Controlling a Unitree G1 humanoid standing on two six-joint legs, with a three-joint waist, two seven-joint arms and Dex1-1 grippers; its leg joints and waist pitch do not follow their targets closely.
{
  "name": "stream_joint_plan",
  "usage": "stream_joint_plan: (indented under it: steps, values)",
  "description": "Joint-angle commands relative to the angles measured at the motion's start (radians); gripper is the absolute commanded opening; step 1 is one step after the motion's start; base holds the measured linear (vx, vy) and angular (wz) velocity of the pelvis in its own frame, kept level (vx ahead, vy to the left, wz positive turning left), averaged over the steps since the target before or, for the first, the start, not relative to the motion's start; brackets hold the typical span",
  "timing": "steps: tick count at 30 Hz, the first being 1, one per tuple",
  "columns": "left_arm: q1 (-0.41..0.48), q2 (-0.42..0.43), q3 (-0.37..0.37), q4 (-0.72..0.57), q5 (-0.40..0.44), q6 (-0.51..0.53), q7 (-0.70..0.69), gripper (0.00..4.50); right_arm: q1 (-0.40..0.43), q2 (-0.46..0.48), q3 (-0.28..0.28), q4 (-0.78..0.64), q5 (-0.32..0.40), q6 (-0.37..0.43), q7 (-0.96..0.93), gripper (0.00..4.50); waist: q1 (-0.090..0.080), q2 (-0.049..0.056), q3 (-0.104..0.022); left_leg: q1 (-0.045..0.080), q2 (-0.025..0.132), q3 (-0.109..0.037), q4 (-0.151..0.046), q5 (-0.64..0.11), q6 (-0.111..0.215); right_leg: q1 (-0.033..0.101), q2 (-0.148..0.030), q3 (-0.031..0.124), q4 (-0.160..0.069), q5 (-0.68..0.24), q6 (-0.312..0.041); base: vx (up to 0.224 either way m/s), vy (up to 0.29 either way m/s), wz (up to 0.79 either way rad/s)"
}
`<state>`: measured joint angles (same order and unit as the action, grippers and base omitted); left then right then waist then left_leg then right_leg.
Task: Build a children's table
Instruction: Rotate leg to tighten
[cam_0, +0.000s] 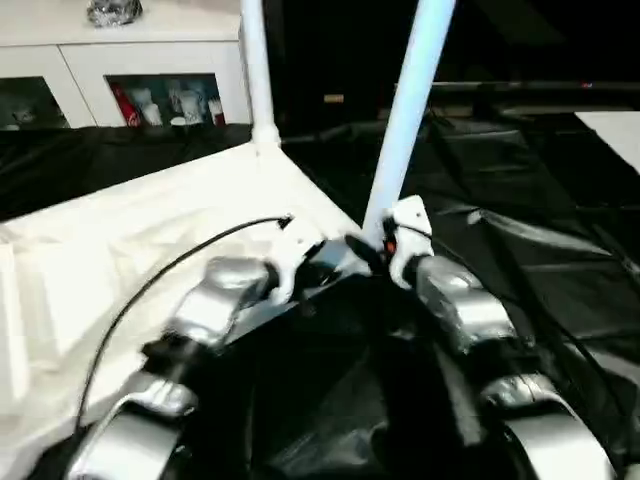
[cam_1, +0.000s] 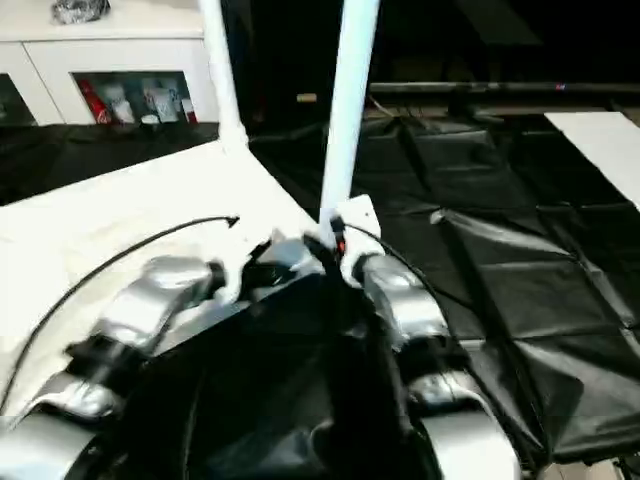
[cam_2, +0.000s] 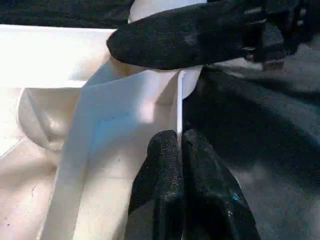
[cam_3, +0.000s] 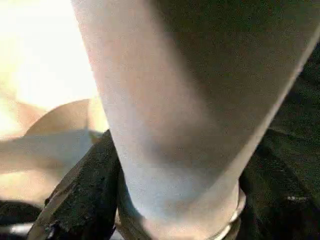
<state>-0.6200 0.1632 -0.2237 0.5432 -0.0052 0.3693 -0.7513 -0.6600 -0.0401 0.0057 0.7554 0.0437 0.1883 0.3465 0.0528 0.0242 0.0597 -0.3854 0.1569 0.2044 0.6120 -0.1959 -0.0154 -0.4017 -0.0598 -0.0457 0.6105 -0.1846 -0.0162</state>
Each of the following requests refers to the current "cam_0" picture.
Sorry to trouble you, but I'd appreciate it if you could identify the white plastic table leg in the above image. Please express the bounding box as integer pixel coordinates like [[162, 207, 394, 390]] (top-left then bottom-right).
[[360, 0, 459, 246], [238, 0, 282, 146]]

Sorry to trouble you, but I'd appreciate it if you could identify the patterned bowl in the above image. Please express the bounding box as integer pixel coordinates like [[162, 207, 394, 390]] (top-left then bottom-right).
[[87, 0, 144, 27]]

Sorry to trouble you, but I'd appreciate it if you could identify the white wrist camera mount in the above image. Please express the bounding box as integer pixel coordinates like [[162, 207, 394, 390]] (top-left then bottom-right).
[[264, 219, 326, 304], [383, 194, 436, 289]]

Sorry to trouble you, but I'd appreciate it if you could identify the white glass-door cabinet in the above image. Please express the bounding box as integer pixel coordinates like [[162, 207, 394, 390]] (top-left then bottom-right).
[[0, 14, 254, 130]]

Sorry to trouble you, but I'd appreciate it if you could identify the flat white sheet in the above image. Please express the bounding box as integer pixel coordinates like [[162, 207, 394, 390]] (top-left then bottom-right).
[[573, 110, 640, 176]]

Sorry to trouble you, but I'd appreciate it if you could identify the red packet behind glass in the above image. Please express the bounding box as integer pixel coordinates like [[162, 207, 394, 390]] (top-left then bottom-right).
[[112, 84, 144, 129]]

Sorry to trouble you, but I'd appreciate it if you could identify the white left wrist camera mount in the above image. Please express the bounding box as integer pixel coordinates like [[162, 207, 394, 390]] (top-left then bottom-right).
[[264, 219, 326, 304]]

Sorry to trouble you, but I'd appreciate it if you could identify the black work mat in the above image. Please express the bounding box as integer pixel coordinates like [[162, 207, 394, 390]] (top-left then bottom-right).
[[0, 107, 640, 480]]

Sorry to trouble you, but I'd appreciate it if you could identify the long black bar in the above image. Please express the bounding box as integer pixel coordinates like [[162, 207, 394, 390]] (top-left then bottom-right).
[[394, 78, 640, 101]]

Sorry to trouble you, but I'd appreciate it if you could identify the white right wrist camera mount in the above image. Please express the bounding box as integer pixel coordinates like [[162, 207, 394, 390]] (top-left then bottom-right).
[[383, 194, 436, 289]]

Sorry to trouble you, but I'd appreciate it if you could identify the white plastic table top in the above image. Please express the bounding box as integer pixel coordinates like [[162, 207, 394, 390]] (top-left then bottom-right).
[[0, 134, 381, 464]]

